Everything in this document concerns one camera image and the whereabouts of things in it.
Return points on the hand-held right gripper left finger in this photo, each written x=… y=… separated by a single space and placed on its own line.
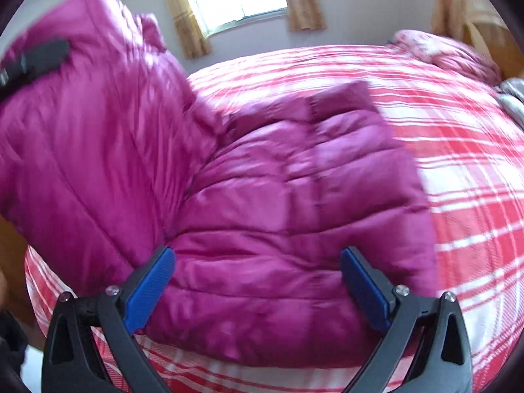
x=149 y=286

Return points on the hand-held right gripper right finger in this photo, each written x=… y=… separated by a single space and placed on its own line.
x=364 y=286

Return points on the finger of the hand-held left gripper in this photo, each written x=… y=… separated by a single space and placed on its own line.
x=39 y=60

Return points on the purple down jacket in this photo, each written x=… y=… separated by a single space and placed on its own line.
x=245 y=196

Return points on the brown wooden panel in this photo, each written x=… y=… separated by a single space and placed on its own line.
x=12 y=254

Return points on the person's dark clothing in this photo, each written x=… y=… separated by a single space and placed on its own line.
x=12 y=344

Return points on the red plaid bed sheet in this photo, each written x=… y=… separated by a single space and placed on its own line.
x=470 y=172

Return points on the grey cloth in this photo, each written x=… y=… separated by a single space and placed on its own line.
x=512 y=100

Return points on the pink floral quilt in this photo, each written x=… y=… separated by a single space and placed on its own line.
x=446 y=51

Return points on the wooden headboard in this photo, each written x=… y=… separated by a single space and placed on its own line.
x=487 y=32

